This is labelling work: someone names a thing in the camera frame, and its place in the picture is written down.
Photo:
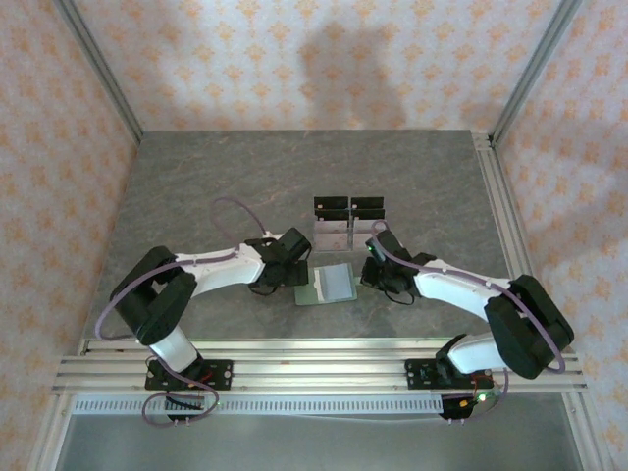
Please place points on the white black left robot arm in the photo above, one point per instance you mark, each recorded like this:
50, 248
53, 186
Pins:
216, 272

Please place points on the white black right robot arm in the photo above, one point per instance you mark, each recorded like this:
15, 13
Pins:
456, 289

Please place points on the pink VIP card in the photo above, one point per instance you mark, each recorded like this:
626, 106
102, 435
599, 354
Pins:
333, 236

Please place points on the black card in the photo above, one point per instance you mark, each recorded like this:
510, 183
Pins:
369, 214
331, 202
367, 202
332, 215

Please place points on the black right controller board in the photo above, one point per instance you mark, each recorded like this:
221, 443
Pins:
456, 409

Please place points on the grey metal panel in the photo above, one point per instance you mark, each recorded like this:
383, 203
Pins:
319, 446

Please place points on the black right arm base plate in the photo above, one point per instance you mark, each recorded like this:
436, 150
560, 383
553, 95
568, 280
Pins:
417, 375

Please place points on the aluminium frame rail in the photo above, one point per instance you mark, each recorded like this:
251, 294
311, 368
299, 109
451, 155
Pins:
319, 368
495, 196

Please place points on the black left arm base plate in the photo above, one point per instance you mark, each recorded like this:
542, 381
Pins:
223, 375

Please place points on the aluminium frame leg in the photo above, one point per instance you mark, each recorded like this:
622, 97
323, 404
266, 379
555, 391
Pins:
584, 432
49, 432

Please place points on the aluminium frame post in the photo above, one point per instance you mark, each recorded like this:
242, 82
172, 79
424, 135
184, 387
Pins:
530, 64
105, 78

